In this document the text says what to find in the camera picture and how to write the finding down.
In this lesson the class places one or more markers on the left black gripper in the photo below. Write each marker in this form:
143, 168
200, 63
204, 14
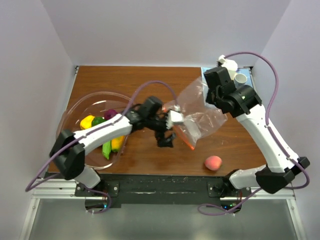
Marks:
162, 141

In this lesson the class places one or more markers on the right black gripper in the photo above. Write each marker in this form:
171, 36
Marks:
208, 98

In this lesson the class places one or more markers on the clear zip top bag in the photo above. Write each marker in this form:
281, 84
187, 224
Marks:
200, 118

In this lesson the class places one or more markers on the orange fake fruit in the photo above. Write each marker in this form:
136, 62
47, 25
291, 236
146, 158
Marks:
117, 143

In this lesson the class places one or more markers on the pink fake peach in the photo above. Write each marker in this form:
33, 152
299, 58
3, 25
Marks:
213, 163

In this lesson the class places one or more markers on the purple fake onion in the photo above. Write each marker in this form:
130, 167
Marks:
109, 114

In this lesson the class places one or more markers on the green fake pepper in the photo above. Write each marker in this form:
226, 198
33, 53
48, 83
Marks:
97, 120

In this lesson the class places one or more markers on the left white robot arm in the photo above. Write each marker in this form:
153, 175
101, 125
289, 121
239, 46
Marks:
71, 148

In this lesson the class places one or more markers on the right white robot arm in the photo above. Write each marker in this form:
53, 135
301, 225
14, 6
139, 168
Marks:
244, 104

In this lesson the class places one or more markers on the grey white mug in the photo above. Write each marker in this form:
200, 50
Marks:
240, 80

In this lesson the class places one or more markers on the clear plastic bowl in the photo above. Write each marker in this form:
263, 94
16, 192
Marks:
93, 109

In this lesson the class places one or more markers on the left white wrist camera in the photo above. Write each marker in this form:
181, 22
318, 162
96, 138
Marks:
174, 118

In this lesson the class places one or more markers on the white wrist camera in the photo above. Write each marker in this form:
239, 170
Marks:
174, 118
229, 64

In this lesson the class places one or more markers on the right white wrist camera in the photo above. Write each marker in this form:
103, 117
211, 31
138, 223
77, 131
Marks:
229, 64

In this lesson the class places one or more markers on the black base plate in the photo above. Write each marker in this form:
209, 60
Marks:
130, 189

